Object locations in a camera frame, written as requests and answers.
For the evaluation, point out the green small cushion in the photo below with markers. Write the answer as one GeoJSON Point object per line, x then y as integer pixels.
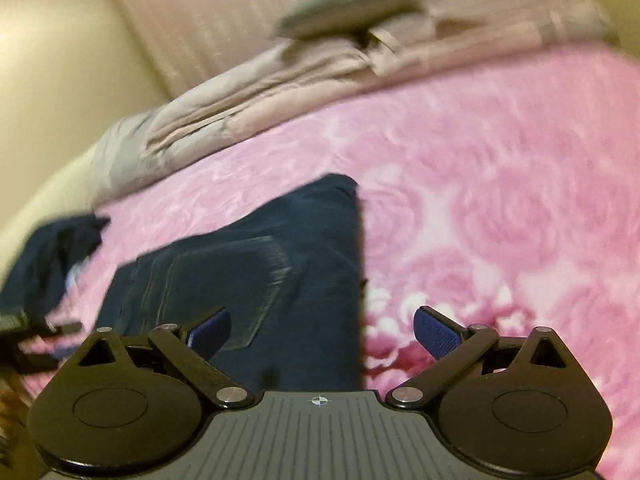
{"type": "Point", "coordinates": [315, 18]}

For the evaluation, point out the grey beige folded duvet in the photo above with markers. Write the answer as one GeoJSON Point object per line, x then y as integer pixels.
{"type": "Point", "coordinates": [119, 166]}

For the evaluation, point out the pink rose bed blanket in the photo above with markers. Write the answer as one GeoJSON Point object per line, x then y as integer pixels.
{"type": "Point", "coordinates": [506, 194]}

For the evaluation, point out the pink beige pillow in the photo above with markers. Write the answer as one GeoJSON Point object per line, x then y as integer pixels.
{"type": "Point", "coordinates": [447, 34]}
{"type": "Point", "coordinates": [285, 82]}

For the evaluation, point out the dark blue denim jeans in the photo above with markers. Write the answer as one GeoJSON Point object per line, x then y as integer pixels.
{"type": "Point", "coordinates": [289, 274]}

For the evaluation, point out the person's left hand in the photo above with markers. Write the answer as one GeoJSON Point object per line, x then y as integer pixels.
{"type": "Point", "coordinates": [15, 401]}

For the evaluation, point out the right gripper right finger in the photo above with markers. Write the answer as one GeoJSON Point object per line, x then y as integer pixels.
{"type": "Point", "coordinates": [455, 349]}

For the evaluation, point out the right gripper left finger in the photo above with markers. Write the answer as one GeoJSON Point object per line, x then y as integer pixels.
{"type": "Point", "coordinates": [188, 349]}

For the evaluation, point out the dark blue clothes pile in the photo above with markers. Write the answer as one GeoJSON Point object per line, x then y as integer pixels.
{"type": "Point", "coordinates": [36, 282]}

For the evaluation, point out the light blue garment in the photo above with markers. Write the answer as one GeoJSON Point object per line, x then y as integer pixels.
{"type": "Point", "coordinates": [73, 276]}

